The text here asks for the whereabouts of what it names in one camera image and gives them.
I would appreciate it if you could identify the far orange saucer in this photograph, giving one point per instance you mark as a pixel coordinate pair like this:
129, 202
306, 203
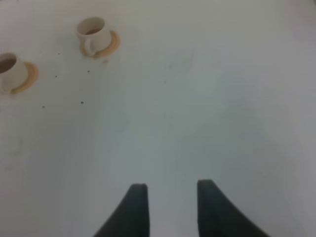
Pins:
113, 46

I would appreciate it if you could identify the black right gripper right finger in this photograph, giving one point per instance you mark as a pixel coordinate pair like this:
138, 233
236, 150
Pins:
218, 217

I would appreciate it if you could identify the near orange saucer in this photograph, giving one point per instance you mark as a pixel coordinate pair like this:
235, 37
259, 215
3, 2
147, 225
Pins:
33, 75

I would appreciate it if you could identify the far white teacup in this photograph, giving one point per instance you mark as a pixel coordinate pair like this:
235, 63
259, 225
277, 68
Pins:
94, 35

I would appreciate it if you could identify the near white teacup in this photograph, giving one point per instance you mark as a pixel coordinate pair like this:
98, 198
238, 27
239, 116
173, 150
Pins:
13, 72

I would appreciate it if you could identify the white teacup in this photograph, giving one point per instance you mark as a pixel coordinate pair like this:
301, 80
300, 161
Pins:
94, 35
13, 72

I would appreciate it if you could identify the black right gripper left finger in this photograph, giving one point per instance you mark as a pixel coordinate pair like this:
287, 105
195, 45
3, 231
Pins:
131, 218

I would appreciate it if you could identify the orange saucer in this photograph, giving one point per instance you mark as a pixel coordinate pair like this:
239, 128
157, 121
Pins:
33, 75
113, 46

